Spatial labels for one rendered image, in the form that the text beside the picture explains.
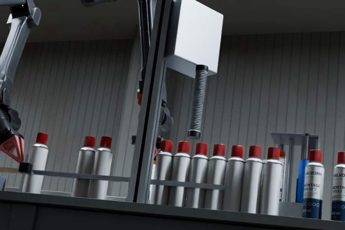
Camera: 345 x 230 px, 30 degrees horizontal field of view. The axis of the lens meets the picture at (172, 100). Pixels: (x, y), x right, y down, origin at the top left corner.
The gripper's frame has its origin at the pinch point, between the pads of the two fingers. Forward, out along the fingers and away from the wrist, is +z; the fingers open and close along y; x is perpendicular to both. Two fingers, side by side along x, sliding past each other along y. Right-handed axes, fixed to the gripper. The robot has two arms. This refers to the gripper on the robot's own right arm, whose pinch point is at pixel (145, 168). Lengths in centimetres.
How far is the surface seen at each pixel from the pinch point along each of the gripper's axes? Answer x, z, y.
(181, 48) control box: 22.5, -30.2, -12.8
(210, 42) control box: 14.0, -35.9, -18.6
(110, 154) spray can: 7.9, -1.6, 8.9
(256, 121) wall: -274, -96, 12
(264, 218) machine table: 53, 19, -44
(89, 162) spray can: 8.0, 1.3, 15.1
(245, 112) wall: -275, -102, 20
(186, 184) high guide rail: 10.6, 5.7, -16.2
